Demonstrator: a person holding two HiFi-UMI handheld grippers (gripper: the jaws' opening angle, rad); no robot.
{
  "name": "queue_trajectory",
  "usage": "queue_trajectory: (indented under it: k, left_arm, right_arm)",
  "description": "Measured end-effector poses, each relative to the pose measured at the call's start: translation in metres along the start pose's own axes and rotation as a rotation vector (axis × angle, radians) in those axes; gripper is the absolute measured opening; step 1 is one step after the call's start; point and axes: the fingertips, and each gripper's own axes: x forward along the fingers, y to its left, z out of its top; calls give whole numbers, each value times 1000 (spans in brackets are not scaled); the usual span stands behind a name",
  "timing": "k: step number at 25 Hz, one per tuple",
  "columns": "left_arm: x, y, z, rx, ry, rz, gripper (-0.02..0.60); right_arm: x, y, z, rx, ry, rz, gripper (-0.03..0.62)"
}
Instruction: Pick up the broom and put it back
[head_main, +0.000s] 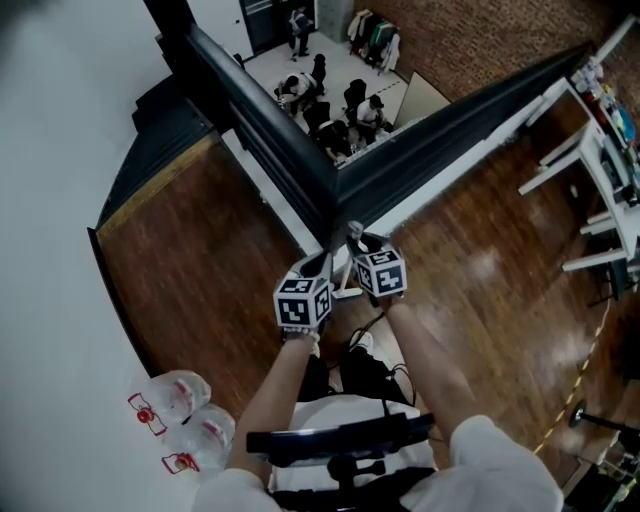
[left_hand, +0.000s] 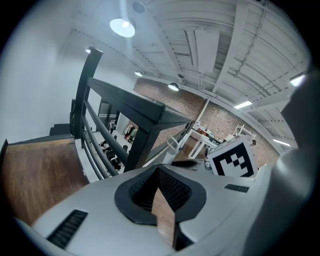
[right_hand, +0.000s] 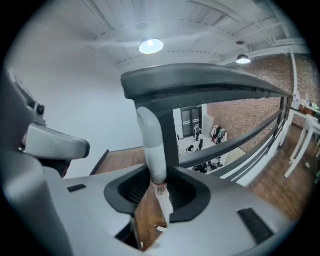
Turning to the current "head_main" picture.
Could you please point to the black office chair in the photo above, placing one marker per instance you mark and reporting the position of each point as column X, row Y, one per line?
column 318, row 67
column 356, row 92
column 317, row 116

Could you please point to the white flat panel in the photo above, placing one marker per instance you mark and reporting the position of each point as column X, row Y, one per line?
column 415, row 102

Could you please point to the black chest mount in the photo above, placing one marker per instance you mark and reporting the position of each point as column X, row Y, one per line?
column 340, row 440

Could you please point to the black staircase steps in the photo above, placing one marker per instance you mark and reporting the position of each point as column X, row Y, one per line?
column 160, row 130

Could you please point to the person's left forearm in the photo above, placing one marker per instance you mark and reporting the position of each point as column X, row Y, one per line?
column 270, row 395

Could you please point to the person's right forearm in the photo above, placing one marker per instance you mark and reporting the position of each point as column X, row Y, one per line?
column 430, row 370

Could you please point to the dark door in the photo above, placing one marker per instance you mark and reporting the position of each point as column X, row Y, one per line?
column 260, row 25

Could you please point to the clear water jug red cap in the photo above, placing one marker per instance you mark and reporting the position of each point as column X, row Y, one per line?
column 172, row 395
column 205, row 440

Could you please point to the black metal railing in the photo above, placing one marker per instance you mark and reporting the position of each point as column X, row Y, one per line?
column 400, row 150

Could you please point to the person's white shoe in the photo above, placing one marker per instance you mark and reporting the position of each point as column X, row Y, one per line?
column 367, row 342

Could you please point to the person's black shorts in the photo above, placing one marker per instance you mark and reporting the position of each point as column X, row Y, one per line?
column 360, row 375

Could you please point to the clothes rack with garments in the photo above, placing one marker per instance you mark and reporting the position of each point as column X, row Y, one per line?
column 375, row 37

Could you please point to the white table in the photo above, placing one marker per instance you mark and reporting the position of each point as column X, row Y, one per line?
column 590, row 165

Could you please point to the person's white shirt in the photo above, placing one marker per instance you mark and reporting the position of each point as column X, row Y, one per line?
column 340, row 407

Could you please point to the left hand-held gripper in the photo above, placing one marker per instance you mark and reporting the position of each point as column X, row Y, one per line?
column 300, row 305

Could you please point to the yellow black striped tape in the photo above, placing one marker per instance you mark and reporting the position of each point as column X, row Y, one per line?
column 575, row 390

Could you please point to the black stand with round base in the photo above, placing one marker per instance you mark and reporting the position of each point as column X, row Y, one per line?
column 579, row 417

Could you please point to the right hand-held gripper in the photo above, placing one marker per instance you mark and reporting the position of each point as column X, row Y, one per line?
column 382, row 275

